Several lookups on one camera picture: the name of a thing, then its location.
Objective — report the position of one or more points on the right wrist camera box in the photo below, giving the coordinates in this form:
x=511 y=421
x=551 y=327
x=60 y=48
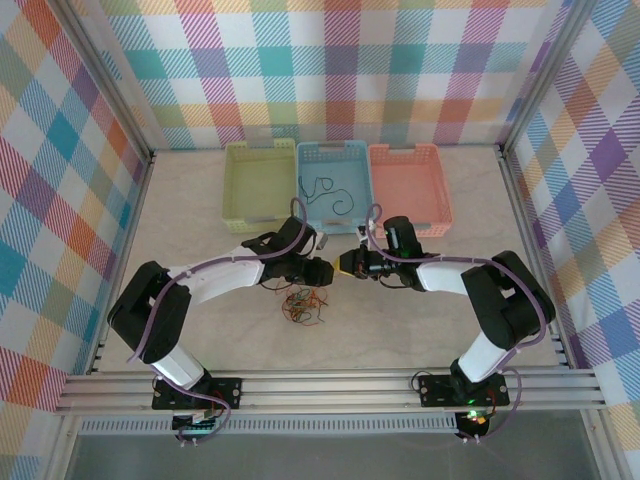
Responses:
x=362 y=235

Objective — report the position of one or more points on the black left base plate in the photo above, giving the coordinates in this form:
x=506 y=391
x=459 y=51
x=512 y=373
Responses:
x=225 y=392

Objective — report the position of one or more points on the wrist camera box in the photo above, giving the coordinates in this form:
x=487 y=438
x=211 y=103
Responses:
x=362 y=235
x=321 y=241

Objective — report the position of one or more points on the blue plastic basket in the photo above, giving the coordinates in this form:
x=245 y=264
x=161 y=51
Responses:
x=335 y=165

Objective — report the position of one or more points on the right controller board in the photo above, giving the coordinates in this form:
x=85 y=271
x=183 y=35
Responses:
x=475 y=422

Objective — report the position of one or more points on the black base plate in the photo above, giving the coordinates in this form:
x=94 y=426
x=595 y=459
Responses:
x=435 y=390
x=225 y=392

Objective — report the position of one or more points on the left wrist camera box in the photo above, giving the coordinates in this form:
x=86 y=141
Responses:
x=321 y=241

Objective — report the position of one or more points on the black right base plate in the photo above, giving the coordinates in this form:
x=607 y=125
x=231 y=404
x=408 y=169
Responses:
x=435 y=390

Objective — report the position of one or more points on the yellow-green plastic basket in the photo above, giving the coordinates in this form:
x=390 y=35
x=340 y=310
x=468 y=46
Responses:
x=257 y=185

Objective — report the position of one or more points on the controller board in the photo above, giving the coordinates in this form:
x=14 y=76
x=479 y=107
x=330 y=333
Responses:
x=475 y=422
x=197 y=424

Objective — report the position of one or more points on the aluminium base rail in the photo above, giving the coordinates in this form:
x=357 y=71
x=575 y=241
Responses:
x=325 y=390

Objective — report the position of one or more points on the left controller board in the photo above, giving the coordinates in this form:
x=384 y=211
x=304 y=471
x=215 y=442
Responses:
x=197 y=424

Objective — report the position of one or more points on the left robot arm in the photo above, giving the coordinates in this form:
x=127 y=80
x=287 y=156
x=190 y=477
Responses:
x=130 y=310

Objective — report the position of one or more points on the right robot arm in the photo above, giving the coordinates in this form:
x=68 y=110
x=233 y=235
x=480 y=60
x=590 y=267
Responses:
x=505 y=310

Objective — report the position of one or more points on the pink plastic basket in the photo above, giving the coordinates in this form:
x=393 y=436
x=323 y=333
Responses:
x=407 y=185

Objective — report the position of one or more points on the aluminium frame post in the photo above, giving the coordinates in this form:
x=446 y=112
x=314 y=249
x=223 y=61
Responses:
x=542 y=75
x=109 y=82

